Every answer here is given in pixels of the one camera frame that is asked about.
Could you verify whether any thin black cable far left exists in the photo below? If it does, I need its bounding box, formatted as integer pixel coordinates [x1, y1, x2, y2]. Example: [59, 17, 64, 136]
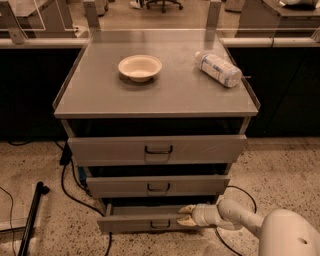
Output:
[0, 186, 17, 256]

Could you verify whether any white bowl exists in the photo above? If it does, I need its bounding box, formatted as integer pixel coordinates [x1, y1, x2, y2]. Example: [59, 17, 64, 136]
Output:
[118, 55, 162, 82]

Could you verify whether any grey drawer cabinet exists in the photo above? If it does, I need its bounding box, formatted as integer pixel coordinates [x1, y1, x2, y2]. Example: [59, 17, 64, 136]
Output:
[52, 29, 261, 214]

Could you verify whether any black office chair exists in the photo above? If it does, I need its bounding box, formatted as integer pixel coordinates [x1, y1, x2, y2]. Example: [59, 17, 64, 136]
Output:
[145, 0, 184, 13]

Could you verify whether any black floor cable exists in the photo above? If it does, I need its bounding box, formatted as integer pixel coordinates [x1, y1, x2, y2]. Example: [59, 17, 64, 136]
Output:
[213, 185, 258, 256]
[53, 139, 113, 256]

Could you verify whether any black pole on floor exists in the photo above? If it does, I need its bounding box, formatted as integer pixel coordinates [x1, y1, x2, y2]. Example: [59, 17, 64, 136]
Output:
[18, 181, 50, 256]

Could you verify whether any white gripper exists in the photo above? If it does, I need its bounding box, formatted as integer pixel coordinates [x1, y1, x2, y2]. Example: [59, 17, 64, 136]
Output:
[177, 204, 220, 227]

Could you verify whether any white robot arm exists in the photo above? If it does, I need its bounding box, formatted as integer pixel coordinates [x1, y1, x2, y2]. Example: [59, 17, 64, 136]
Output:
[177, 199, 320, 256]

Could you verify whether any white horizontal rail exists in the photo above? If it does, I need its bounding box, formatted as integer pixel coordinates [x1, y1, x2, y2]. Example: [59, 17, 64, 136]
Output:
[0, 37, 320, 49]

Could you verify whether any clear plastic water bottle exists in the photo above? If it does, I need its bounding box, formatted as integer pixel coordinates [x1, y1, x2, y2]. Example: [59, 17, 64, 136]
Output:
[195, 52, 242, 88]

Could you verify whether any black floor cable left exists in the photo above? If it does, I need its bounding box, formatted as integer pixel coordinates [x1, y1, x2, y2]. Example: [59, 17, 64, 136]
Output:
[53, 139, 113, 256]

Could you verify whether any grey drawer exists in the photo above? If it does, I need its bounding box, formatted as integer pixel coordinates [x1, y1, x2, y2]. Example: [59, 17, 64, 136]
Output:
[87, 175, 230, 198]
[68, 135, 246, 167]
[97, 204, 195, 233]

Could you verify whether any black floor cable right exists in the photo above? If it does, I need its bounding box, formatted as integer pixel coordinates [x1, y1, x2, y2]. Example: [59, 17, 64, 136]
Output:
[213, 185, 258, 256]

